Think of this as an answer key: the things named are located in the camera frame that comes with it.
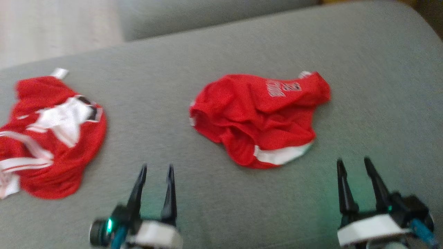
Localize cyan right camera cable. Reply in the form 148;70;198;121
410;219;440;248

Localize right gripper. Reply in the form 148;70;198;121
337;157;412;249

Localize small grey sofa cushion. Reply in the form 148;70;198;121
118;0;319;42

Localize cyan left camera cable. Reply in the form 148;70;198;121
111;227;128;249

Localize red mesh shorts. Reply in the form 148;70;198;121
189;71;331;169

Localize cyan camera cable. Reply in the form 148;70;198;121
410;219;440;248
111;227;128;249

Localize large grey sofa cushion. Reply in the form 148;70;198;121
0;0;443;249

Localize red and white jersey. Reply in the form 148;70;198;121
0;68;107;200

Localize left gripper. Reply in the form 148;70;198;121
125;164;183;249

